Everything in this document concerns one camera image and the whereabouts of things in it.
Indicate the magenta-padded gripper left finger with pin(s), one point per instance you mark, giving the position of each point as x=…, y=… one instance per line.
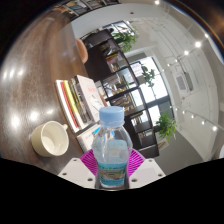
x=76, y=171

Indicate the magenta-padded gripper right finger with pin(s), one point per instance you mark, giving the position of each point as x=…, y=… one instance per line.
x=148, y=171

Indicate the clear blue-capped water bottle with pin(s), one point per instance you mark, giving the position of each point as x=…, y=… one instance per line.
x=111, y=156

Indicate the cream ceramic mug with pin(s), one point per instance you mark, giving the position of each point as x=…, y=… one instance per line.
x=50, y=140

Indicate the tall potted green plant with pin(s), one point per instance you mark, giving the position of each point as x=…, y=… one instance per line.
x=166, y=126

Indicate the red spine book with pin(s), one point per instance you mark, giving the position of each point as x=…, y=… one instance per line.
x=66, y=106

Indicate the yellow spine book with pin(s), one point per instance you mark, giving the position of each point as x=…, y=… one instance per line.
x=74, y=103

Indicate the dark cube shelf unit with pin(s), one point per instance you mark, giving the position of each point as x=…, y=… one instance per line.
x=126, y=100

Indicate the white cover book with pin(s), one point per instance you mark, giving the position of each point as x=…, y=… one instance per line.
x=90, y=96

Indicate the small potted green plant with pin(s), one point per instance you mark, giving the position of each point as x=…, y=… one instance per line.
x=148, y=76

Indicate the ceiling air conditioner unit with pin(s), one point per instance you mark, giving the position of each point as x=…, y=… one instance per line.
x=184, y=81

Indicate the bushy potted green plant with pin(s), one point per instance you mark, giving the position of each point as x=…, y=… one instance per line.
x=126, y=40

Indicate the group of ceiling spotlights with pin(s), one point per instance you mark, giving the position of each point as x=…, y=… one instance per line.
x=198, y=44

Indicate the dark wall bookcase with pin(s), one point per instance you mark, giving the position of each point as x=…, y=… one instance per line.
x=86, y=6

